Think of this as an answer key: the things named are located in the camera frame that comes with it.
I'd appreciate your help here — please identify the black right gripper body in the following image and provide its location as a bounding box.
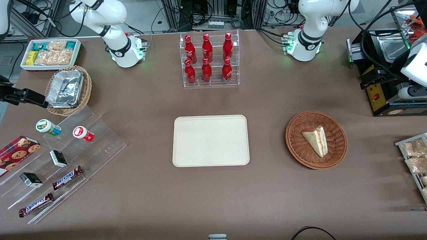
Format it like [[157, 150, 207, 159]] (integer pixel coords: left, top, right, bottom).
[[0, 76, 21, 102]]

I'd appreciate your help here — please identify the triangular sandwich wedge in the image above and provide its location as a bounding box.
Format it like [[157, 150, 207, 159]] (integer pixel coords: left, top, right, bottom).
[[302, 126, 329, 158]]

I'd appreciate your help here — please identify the light wicker basket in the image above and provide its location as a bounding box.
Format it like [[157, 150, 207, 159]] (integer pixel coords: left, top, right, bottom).
[[45, 65, 93, 117]]

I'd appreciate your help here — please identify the brown wicker basket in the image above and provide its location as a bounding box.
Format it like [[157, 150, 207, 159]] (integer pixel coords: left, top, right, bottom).
[[285, 111, 348, 170]]

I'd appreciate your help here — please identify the cream plastic tray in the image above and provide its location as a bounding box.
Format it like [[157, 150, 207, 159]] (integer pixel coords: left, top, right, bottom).
[[172, 115, 250, 167]]

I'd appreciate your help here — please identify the green lid snack cup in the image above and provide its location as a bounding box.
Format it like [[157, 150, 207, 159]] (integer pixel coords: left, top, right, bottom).
[[36, 119, 62, 137]]

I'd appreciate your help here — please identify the grey box with green light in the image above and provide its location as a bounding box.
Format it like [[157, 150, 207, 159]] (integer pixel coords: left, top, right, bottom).
[[346, 38, 364, 69]]

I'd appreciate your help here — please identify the black food warmer machine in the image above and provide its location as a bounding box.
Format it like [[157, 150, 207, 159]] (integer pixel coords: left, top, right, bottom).
[[347, 5, 427, 117]]

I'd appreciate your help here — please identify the steel food pan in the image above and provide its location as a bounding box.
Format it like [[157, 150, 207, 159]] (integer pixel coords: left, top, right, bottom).
[[380, 33, 410, 63]]

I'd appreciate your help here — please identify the aluminium foil container stack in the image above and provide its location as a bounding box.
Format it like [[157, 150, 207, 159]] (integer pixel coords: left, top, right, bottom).
[[46, 69, 84, 109]]

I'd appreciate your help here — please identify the red cookie box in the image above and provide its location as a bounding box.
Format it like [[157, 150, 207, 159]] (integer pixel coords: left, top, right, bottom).
[[0, 136, 41, 177]]

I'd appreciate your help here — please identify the red lid snack cup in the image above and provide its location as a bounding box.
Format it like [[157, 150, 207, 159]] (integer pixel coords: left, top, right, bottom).
[[73, 126, 95, 143]]

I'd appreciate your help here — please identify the small dark green box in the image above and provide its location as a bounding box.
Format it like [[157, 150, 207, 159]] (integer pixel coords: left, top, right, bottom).
[[49, 150, 68, 168], [19, 172, 43, 188]]

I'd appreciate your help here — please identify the white plastic snack bin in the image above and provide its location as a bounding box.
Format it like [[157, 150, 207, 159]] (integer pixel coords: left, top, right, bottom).
[[20, 39, 82, 71]]

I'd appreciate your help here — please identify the clear acrylic step display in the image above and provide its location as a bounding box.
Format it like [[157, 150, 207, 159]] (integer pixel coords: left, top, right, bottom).
[[0, 105, 127, 224]]

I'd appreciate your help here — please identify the Snickers chocolate bar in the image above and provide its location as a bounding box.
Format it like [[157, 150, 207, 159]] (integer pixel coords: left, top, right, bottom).
[[18, 192, 55, 218], [52, 166, 84, 191]]

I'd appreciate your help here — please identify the red soda bottle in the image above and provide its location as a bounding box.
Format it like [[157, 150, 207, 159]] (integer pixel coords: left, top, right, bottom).
[[202, 33, 213, 63], [184, 59, 196, 84], [223, 32, 234, 61], [222, 58, 233, 82], [184, 35, 197, 64], [201, 58, 212, 83]]

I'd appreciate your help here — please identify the clear acrylic bottle rack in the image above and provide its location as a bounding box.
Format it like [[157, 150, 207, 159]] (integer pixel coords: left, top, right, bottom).
[[179, 29, 240, 88]]

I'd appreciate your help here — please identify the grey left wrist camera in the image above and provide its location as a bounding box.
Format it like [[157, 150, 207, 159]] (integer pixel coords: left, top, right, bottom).
[[397, 85, 427, 100]]

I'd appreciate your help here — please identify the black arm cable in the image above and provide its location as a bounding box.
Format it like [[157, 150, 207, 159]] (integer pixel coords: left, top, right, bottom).
[[347, 0, 427, 82]]

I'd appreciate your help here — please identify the metal wire tray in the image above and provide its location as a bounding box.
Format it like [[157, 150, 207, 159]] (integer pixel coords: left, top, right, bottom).
[[395, 133, 427, 204]]

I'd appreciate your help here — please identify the black floor cable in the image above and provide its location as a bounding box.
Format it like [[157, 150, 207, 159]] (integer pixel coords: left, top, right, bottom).
[[291, 226, 337, 240]]

